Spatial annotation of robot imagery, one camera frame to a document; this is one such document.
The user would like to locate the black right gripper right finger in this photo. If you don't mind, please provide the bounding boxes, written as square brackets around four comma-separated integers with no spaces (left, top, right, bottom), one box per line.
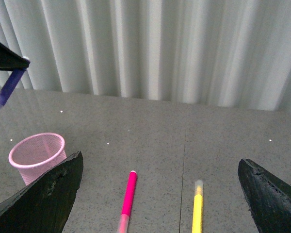
[238,159,291,233]

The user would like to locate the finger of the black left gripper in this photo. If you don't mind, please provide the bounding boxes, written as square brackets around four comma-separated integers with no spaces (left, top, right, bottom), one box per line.
[0,42,30,71]

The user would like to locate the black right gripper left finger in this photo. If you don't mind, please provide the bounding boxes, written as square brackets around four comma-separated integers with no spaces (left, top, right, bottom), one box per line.
[0,151,83,233]

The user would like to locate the purple marker pen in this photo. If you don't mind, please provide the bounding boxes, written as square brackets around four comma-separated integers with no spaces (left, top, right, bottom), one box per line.
[0,67,27,110]

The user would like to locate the pink marker pen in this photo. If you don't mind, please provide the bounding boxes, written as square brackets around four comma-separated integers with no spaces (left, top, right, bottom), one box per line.
[117,170,138,233]

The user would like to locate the pink mesh cup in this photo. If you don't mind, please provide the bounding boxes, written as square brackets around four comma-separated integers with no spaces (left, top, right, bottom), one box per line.
[8,133,67,185]

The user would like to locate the yellow marker pen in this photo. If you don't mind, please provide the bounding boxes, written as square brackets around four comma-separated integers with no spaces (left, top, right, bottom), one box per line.
[192,180,203,233]

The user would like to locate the white pleated curtain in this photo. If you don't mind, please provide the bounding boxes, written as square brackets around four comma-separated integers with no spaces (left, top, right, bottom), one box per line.
[0,0,291,112]

